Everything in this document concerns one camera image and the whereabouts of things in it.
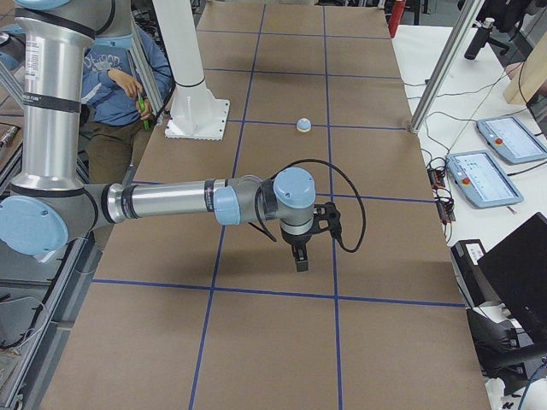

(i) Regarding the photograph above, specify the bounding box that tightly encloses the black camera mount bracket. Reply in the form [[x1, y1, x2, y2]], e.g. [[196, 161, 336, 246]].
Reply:
[[309, 202, 342, 240]]

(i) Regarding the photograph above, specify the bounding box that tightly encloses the black water bottle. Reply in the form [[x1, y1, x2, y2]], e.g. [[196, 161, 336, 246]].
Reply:
[[464, 17, 495, 60]]

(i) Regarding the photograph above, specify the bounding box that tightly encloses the aluminium frame post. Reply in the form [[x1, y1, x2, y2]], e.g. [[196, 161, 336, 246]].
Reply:
[[409, 0, 484, 134]]

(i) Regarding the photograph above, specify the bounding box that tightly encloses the orange black connector board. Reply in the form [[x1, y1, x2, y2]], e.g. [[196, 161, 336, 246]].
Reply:
[[427, 167, 456, 225]]

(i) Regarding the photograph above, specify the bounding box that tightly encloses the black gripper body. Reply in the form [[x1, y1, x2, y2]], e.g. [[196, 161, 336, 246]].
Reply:
[[283, 235, 309, 261]]

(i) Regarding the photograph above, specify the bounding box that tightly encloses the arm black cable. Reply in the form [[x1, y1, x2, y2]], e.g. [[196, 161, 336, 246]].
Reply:
[[250, 158, 367, 252]]

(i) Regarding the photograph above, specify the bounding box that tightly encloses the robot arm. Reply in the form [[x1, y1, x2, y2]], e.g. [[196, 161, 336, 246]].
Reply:
[[1, 1, 318, 272]]

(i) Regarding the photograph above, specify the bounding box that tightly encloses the green handled tool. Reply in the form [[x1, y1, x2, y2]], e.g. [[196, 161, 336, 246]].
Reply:
[[130, 63, 153, 130]]

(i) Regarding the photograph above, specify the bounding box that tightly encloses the near teach pendant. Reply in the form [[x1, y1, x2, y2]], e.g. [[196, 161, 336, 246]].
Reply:
[[446, 150, 524, 208]]

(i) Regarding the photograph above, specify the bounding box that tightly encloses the blue call bell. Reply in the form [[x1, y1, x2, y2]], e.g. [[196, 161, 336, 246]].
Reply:
[[296, 118, 312, 132]]

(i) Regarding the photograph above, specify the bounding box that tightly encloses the teach pendant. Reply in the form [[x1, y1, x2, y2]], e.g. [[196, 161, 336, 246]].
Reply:
[[446, 150, 524, 208], [476, 116, 546, 165]]

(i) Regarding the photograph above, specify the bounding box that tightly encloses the white pedestal base plate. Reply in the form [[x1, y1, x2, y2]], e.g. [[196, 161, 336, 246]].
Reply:
[[165, 97, 230, 141]]

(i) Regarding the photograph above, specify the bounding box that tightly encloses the person in blue sweater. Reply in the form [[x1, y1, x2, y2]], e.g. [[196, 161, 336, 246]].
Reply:
[[81, 44, 154, 184]]

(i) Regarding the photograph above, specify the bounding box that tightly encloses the far teach pendant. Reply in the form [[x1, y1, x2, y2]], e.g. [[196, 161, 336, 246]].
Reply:
[[476, 116, 546, 165]]

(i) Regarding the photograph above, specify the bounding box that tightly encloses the black box device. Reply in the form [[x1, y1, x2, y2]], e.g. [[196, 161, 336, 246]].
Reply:
[[450, 239, 497, 307]]

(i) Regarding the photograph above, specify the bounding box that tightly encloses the brown paper table mat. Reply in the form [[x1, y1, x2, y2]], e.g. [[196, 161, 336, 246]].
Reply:
[[41, 2, 489, 409]]

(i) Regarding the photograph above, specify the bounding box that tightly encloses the black laptop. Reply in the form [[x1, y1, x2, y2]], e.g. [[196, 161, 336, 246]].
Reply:
[[477, 212, 547, 338]]

